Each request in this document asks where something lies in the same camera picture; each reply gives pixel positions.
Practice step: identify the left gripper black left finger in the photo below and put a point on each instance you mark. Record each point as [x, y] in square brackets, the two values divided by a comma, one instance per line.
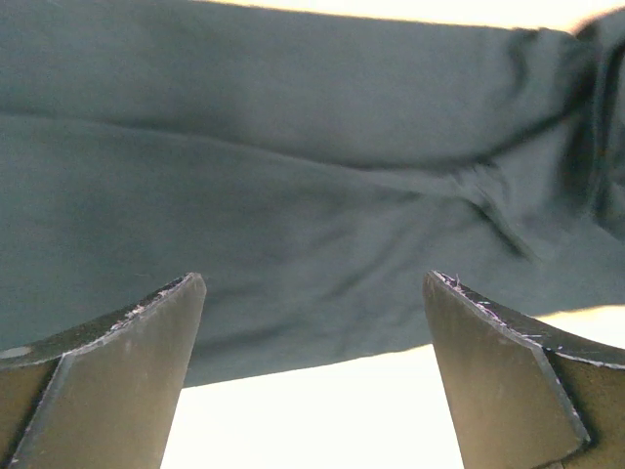
[101, 394]

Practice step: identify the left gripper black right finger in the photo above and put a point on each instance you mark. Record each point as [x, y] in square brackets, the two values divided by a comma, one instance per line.
[522, 393]

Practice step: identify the black t shirt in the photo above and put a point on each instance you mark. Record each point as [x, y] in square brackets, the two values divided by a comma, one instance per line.
[311, 168]

